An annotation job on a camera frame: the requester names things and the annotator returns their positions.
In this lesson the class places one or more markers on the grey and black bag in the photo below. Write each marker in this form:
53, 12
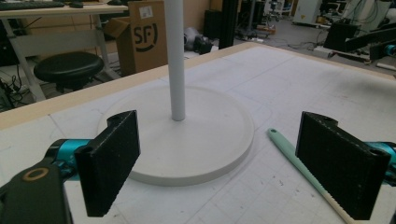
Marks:
197, 40

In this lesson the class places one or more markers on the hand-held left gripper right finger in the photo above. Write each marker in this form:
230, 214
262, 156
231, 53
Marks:
339, 168

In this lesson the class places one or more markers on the black metal post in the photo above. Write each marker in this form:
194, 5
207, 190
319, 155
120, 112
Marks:
229, 23

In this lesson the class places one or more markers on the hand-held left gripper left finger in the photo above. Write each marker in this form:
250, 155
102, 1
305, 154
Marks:
107, 161

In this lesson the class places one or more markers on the black round stool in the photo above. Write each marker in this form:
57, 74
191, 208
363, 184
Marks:
68, 68

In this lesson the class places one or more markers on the brown cardboard box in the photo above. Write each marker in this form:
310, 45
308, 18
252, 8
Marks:
146, 37

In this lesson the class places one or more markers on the white round-base pole stand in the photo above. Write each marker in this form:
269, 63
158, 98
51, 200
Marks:
199, 149

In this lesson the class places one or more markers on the black keyboard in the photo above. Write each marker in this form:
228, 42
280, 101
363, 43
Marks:
31, 5

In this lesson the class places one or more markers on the white cabinet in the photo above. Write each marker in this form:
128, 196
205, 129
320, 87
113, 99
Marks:
306, 12

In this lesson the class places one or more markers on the black computer mouse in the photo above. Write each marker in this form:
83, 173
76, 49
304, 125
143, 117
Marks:
76, 4

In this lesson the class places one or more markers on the black box speaker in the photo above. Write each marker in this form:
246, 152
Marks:
212, 24

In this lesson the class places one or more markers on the white desk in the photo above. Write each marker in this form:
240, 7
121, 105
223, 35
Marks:
62, 39

